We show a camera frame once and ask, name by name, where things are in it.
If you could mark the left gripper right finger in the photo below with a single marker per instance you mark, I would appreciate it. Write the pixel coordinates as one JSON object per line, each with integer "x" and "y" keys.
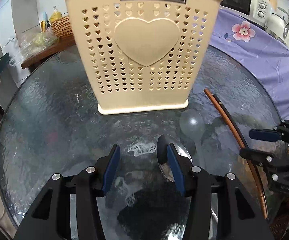
{"x": 175, "y": 172}

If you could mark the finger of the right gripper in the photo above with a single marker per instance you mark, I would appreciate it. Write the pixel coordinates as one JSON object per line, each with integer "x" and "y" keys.
{"x": 265, "y": 135}
{"x": 256, "y": 156}

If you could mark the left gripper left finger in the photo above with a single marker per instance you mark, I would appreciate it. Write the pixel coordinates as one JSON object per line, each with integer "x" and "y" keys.
{"x": 111, "y": 162}

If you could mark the metal spoon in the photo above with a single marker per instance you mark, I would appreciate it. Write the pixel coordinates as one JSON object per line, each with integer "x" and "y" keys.
{"x": 161, "y": 153}

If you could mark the clear plastic spoon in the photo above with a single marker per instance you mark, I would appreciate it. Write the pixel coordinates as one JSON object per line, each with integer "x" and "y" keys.
{"x": 192, "y": 125}

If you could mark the purple floral cloth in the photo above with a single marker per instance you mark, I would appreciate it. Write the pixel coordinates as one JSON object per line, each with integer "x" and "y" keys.
{"x": 262, "y": 55}

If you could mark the white electric kettle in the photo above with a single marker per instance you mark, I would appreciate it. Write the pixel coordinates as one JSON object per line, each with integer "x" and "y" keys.
{"x": 278, "y": 26}

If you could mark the cream plastic utensil holder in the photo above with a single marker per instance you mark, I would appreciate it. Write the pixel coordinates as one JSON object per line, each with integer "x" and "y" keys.
{"x": 142, "y": 55}

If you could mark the white microwave oven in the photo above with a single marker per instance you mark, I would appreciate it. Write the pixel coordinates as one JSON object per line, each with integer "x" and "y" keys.
{"x": 255, "y": 11}

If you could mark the dark wooden counter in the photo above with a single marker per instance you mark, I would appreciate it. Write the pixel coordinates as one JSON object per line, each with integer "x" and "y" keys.
{"x": 35, "y": 61}

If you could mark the ceramic basin bowl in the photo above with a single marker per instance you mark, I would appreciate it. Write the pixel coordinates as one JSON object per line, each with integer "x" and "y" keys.
{"x": 62, "y": 28}

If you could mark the clear plastic bag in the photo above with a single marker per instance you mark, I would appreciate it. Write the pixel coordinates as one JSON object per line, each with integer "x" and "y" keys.
{"x": 29, "y": 43}

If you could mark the yellow soap dispenser bottle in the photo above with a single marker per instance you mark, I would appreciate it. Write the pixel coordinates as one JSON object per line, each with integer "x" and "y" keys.
{"x": 56, "y": 15}

